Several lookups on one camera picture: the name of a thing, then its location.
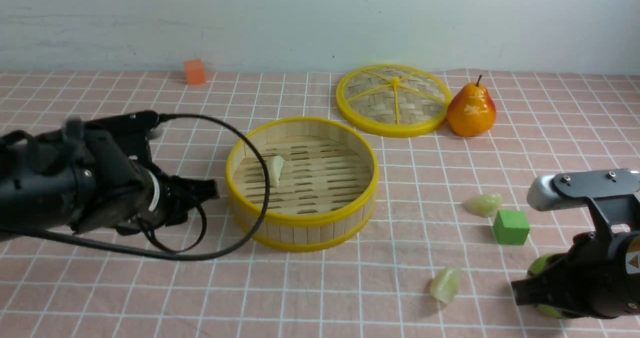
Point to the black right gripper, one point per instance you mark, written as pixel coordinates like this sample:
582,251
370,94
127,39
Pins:
560,285

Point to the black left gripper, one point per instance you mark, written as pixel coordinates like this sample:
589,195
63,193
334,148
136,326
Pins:
178,196

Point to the pale green dumpling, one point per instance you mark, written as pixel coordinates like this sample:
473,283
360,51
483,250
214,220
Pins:
445,285
483,205

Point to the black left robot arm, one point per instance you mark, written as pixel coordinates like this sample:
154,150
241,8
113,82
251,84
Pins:
95,174

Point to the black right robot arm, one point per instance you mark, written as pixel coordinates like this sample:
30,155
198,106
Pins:
590,280

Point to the bamboo steamer tray yellow rim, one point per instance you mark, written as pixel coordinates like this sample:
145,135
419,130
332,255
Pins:
327,183

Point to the yellow woven steamer lid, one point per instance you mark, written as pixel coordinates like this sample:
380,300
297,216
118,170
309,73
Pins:
392,100

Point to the green toy watermelon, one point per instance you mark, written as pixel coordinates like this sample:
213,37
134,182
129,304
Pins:
538,265

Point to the green foam cube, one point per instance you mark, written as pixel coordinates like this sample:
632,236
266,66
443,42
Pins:
511,227

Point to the orange foam cube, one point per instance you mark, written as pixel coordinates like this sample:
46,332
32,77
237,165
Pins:
195,72

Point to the pink checkered tablecloth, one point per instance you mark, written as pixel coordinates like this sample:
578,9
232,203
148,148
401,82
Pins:
375,285

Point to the orange yellow toy pear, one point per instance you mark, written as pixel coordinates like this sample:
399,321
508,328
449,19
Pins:
472,111

